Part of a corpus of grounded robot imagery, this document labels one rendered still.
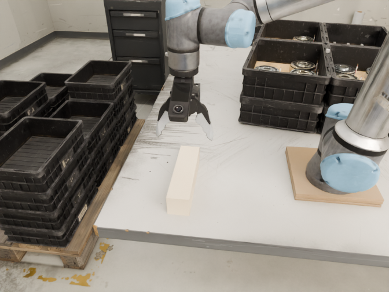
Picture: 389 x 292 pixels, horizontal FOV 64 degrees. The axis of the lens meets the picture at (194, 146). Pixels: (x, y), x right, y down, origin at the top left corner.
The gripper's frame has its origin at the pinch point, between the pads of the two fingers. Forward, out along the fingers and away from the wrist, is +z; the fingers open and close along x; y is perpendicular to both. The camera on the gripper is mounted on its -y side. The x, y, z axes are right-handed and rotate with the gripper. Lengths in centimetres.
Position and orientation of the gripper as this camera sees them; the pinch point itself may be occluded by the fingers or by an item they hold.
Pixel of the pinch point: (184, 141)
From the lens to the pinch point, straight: 83.9
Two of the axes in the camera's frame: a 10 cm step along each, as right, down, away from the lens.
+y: 1.2, -5.7, 8.1
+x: -9.9, -0.7, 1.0
